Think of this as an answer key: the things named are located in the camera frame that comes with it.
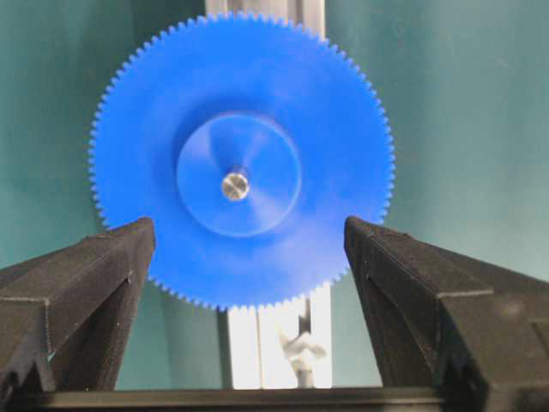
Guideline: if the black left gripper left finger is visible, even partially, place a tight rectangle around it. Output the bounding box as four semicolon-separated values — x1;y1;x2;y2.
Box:
1;218;155;391

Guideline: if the large blue plastic gear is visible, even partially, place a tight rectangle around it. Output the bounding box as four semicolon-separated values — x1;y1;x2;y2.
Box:
88;13;395;310

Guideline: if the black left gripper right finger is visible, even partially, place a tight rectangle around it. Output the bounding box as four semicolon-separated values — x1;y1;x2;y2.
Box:
344;217;548;411

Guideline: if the aluminium extrusion rail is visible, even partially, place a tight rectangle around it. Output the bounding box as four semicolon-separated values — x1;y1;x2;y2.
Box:
204;0;334;391

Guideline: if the short steel shaft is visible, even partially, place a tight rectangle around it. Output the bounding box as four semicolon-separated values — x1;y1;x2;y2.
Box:
296;366;315;389

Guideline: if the tall steel shaft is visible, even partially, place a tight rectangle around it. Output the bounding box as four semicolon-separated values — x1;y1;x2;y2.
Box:
221;167;250;202

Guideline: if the clear bracket of short shaft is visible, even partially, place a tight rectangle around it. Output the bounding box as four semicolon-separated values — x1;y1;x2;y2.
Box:
277;327;327;369

